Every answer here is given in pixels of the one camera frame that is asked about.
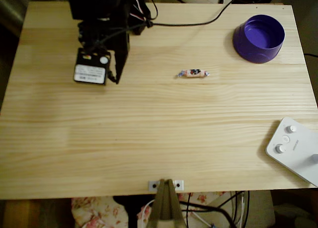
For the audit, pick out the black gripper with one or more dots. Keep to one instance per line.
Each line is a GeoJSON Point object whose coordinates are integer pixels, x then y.
{"type": "Point", "coordinates": [120, 54]}

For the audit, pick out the candy with cartoon print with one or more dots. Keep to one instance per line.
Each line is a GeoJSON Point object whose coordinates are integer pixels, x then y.
{"type": "Point", "coordinates": [193, 73]}

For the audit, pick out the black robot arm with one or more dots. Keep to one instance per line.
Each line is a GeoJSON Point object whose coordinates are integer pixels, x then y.
{"type": "Point", "coordinates": [94, 4]}

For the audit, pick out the purple plastic bowl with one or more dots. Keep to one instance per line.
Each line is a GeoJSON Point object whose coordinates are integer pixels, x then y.
{"type": "Point", "coordinates": [248, 51]}

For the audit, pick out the floral patterned cloth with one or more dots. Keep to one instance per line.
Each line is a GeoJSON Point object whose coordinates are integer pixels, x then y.
{"type": "Point", "coordinates": [94, 213]}

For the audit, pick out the white lamp base with knobs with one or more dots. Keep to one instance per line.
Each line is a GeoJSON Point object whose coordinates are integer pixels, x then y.
{"type": "Point", "coordinates": [298, 158]}

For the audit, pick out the black camera box white label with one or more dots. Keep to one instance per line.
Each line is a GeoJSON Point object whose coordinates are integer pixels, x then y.
{"type": "Point", "coordinates": [89, 64]}

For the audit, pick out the silver metal bracket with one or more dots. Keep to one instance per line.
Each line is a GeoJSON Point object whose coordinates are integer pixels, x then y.
{"type": "Point", "coordinates": [150, 182]}

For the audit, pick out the aluminium extrusion camera post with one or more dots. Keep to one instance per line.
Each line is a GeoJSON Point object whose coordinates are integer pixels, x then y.
{"type": "Point", "coordinates": [165, 208]}

